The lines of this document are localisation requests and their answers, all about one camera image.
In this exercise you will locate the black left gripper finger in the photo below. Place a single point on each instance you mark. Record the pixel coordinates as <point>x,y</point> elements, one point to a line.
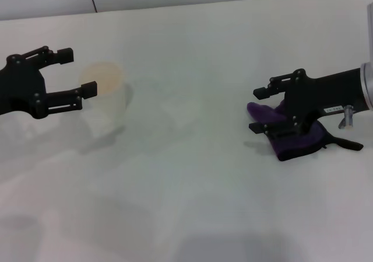
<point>65,55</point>
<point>88,90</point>

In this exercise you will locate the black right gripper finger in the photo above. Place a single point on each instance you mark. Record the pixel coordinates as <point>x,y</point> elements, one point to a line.
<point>263,92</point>
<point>271,128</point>

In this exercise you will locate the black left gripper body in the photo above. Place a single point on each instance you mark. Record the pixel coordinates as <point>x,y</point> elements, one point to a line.
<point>20,90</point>

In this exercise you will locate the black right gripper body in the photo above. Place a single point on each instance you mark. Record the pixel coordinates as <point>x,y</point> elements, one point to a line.
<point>323,95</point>

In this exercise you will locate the white paper cup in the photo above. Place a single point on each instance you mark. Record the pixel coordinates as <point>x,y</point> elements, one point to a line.
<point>109,98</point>

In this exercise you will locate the purple rag with black loop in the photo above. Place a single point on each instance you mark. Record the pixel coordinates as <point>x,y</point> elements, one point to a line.
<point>294,145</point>

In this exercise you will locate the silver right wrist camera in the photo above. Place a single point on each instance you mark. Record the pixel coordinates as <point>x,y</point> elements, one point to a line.
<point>369,31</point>

